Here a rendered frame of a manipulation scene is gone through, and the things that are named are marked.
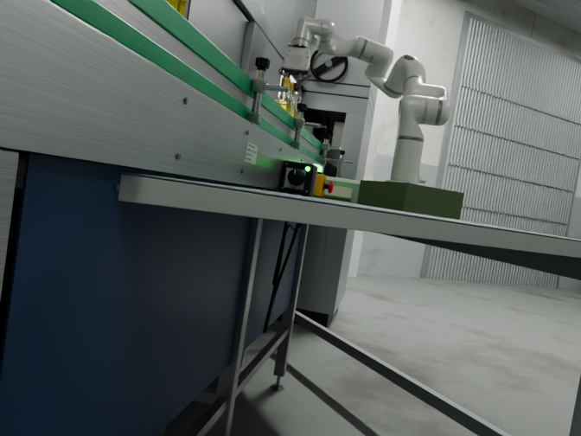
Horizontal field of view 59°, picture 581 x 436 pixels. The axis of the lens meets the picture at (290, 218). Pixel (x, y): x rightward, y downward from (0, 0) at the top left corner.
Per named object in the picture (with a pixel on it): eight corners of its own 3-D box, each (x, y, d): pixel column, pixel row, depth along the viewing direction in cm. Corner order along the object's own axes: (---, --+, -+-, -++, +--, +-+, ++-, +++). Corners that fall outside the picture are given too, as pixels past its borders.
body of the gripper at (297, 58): (286, 41, 200) (280, 67, 198) (312, 43, 198) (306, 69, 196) (289, 51, 207) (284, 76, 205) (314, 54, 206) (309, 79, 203)
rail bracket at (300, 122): (291, 150, 151) (298, 105, 150) (316, 153, 150) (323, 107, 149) (289, 149, 147) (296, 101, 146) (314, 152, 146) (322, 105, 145)
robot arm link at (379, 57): (367, 49, 195) (351, 84, 204) (418, 70, 197) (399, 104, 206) (367, 35, 208) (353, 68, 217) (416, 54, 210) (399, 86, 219)
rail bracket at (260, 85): (249, 125, 106) (258, 60, 105) (284, 131, 104) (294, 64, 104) (244, 123, 102) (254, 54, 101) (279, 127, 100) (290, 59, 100)
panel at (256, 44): (284, 147, 271) (294, 82, 269) (290, 148, 270) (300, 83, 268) (232, 118, 182) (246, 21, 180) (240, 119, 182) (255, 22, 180)
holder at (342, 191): (303, 195, 229) (307, 177, 229) (366, 204, 224) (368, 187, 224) (296, 194, 213) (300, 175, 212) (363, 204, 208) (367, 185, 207)
